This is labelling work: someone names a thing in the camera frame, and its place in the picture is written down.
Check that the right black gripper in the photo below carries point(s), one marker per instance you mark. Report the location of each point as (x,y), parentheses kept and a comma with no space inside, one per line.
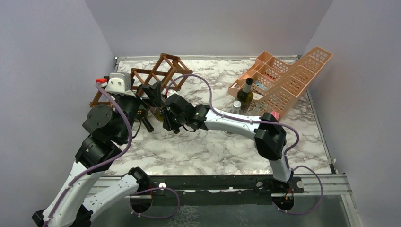
(167,122)

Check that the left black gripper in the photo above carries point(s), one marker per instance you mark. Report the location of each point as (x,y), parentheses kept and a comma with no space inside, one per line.
(154,91)

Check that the green wine bottle cream label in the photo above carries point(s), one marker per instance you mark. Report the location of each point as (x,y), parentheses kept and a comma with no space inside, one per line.
(142,116)

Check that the olive wine bottle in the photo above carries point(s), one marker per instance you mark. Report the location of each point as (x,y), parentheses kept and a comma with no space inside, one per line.
(245,95)

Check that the dark green wine bottle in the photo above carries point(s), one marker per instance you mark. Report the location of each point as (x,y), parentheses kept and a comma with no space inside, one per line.
(157,113)

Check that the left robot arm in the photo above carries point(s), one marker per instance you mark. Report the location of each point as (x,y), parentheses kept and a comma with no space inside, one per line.
(108,127)

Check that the brown wooden wine rack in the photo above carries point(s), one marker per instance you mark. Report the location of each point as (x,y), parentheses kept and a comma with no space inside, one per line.
(165,68)

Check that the clear bottle silver cap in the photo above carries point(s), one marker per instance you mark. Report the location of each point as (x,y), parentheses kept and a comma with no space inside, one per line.
(236,107)

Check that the clear bottle pink cap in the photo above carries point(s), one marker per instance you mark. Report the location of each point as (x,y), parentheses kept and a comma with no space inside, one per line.
(275,114)

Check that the peach plastic tiered basket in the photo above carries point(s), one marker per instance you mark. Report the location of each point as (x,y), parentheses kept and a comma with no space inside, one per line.
(277,86)

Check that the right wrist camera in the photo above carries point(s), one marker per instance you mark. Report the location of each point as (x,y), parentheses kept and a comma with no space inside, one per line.
(170,93)

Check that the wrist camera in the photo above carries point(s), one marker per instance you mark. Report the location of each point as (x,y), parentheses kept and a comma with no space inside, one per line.
(170,93)
(119,83)

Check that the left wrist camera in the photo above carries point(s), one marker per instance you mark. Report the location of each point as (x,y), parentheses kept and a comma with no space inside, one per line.
(119,83)

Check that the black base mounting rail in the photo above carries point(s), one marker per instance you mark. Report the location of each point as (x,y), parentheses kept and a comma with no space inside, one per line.
(206,190)

